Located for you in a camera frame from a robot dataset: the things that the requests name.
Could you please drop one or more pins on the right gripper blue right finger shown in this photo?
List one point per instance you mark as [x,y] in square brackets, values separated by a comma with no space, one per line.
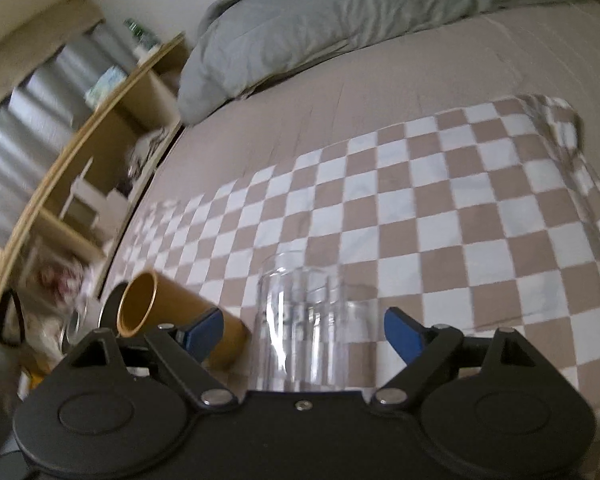
[429,354]

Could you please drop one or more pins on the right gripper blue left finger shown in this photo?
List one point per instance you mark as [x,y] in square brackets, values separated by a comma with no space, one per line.
[182,349]

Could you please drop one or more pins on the clear glass mug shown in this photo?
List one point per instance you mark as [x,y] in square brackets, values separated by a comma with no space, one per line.
[313,332]

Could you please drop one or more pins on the tall orange cup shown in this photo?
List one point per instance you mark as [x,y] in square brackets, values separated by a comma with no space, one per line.
[151,299]

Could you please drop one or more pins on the dark cup with brown sleeve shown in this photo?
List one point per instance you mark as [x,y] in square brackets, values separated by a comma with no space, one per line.
[109,313]

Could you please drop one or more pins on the ribbed clear stemmed glass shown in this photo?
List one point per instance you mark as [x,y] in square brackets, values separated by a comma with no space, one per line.
[83,319]

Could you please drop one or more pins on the brown white checkered cloth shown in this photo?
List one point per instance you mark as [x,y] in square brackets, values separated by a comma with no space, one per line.
[478,217]

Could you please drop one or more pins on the long wooden side shelf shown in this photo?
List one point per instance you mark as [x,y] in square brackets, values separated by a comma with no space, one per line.
[80,139]

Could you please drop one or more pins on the small wooden stand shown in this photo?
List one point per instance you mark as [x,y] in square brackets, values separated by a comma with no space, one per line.
[108,211]

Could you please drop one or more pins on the crumpled cloth on shelf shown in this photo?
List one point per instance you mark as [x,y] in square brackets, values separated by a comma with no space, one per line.
[138,156]

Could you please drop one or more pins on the grey curtain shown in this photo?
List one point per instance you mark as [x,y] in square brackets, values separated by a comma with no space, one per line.
[40,116]

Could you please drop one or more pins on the tissue pack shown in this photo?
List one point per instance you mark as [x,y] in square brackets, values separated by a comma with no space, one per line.
[104,86]

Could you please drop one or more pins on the green glass bottle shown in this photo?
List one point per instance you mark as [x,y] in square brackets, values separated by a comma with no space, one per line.
[145,40]

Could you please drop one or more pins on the beige bed sheet mattress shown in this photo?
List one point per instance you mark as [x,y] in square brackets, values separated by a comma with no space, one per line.
[549,51]

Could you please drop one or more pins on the grey duvet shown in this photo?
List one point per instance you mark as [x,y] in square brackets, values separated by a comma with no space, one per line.
[244,44]

